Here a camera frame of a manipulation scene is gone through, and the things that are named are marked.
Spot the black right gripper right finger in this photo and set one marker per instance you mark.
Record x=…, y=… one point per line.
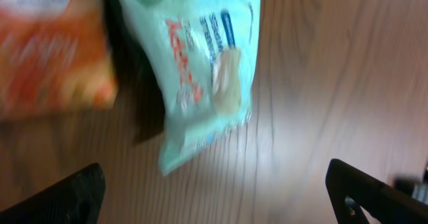
x=353, y=192

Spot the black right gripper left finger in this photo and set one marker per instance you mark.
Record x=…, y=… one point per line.
x=75, y=199

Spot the orange tissue pack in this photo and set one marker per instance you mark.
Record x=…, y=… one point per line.
x=54, y=57

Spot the green wet wipes pack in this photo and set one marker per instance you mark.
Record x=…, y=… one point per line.
x=203, y=54

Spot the dark green round-logo packet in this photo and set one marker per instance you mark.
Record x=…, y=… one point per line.
x=135, y=76

